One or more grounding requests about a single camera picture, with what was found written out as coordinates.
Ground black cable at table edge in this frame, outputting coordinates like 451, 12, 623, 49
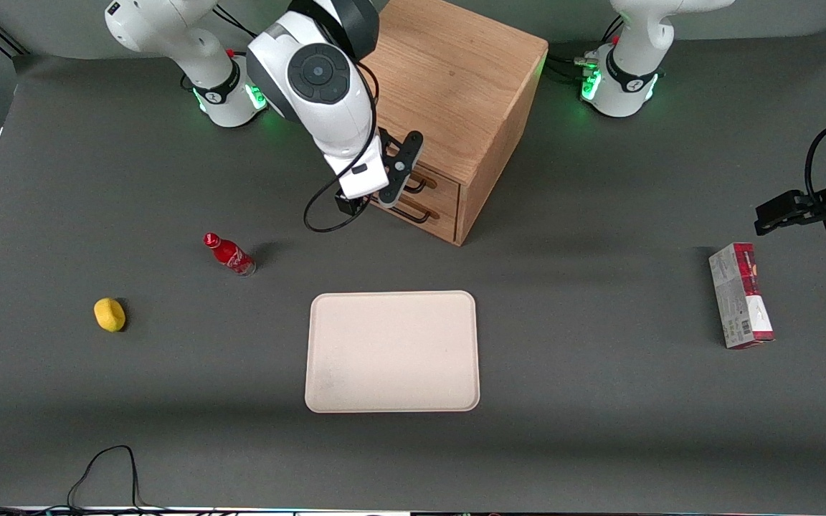
0, 444, 170, 516

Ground black base cables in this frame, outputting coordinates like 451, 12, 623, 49
181, 4, 270, 92
545, 14, 626, 84

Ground black left base cables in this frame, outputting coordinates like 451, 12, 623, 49
545, 14, 626, 84

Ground grey and red carton box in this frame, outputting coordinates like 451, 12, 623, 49
708, 242, 777, 350

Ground red soda bottle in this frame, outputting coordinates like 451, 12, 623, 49
203, 232, 257, 278

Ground wooden two-drawer cabinet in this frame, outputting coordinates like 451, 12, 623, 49
356, 0, 549, 247

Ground beige rectangular tray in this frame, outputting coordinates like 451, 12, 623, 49
304, 290, 481, 414

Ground yellow lemon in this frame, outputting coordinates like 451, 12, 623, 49
93, 297, 128, 333

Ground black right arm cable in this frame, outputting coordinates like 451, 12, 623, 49
303, 61, 386, 234

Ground black right base cables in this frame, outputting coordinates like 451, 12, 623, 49
181, 4, 270, 92

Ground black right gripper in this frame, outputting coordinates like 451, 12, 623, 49
334, 127, 426, 218

